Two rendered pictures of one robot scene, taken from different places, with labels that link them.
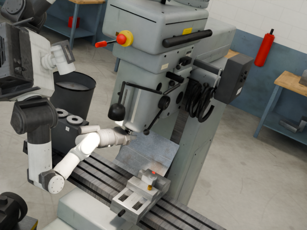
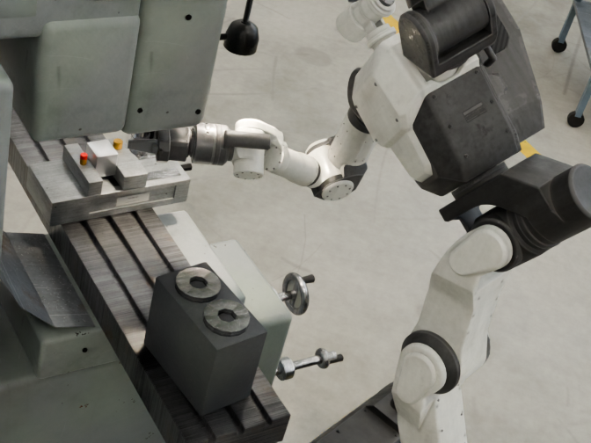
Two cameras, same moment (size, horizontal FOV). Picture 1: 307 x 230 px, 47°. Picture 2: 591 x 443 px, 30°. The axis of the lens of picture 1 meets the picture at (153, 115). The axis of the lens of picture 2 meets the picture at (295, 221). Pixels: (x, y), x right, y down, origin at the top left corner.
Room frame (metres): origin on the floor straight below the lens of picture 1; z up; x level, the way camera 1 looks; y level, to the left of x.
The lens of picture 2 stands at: (3.05, 1.29, 2.57)
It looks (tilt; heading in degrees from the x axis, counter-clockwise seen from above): 37 degrees down; 207
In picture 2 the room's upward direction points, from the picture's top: 16 degrees clockwise
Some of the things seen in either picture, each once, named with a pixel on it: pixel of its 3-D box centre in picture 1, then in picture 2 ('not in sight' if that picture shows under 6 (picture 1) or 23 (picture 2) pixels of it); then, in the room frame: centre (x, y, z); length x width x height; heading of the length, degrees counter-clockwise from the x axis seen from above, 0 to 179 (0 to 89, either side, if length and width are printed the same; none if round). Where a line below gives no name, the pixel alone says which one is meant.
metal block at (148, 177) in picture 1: (148, 180); (101, 158); (1.45, -0.07, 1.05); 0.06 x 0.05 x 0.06; 68
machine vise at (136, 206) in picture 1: (143, 191); (110, 176); (1.42, -0.06, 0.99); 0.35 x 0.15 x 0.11; 158
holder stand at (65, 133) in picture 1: (65, 131); (204, 335); (1.69, 0.46, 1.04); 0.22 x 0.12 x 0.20; 74
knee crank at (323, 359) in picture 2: not in sight; (310, 361); (1.09, 0.43, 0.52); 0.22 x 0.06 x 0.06; 157
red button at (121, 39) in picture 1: (122, 39); not in sight; (1.29, 0.19, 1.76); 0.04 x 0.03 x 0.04; 67
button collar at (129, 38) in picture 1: (125, 38); not in sight; (1.31, 0.18, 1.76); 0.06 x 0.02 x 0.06; 67
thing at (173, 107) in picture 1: (159, 84); (63, 47); (1.70, 0.01, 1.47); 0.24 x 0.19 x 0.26; 67
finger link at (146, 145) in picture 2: not in sight; (142, 146); (1.54, 0.11, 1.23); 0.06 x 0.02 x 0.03; 134
